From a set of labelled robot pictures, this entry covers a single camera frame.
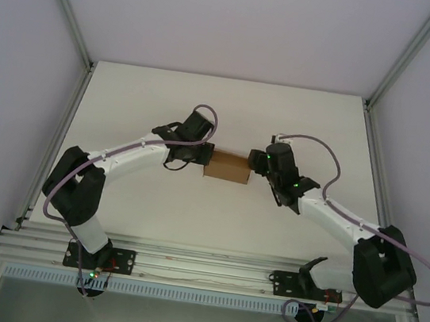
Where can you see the aluminium table side rail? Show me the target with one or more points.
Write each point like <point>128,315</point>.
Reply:
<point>72,109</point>
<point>373,151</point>

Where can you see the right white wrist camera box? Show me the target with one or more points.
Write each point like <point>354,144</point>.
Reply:
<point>284,138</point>

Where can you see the metal corner bracket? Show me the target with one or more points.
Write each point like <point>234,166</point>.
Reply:
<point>21,224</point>

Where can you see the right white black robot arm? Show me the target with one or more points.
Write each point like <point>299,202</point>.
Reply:
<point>331,217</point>

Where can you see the aluminium mounting rail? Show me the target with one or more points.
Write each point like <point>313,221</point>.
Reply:
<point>204,267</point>

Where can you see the brown cardboard paper box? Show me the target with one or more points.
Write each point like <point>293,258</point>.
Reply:
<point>228,167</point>

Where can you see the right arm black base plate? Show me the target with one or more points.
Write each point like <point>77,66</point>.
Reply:
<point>282,282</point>

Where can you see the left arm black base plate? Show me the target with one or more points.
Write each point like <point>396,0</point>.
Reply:
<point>123,260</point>

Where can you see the aluminium upright frame post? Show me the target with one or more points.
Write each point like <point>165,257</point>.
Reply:
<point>70,8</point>
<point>406,55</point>

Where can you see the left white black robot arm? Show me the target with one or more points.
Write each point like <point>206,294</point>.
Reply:
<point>136,154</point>

